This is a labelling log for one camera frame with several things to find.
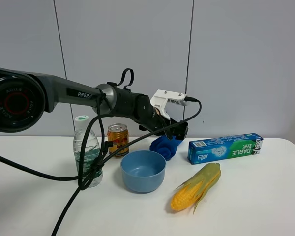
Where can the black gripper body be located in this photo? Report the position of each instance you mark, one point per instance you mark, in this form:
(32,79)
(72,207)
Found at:
(152,121)

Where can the blue towel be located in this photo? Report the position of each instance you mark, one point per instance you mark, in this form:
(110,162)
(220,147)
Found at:
(165,146)

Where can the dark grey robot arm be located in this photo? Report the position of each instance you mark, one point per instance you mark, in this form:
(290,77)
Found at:
(25,96)

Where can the gold red bull can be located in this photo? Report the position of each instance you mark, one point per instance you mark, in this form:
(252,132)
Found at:
(118,134)

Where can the light blue plastic bowl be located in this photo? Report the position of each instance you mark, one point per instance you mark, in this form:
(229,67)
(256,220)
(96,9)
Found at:
(143,171)

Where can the clear water bottle green label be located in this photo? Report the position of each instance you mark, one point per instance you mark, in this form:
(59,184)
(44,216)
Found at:
(92,148)

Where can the green blue toothpaste box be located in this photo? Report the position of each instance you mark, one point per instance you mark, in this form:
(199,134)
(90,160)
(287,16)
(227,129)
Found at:
(216,149)

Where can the yellow toy corn cob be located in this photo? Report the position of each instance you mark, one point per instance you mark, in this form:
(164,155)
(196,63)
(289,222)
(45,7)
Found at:
(192,191)

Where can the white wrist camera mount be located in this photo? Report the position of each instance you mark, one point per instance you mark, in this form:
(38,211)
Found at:
(162,97)

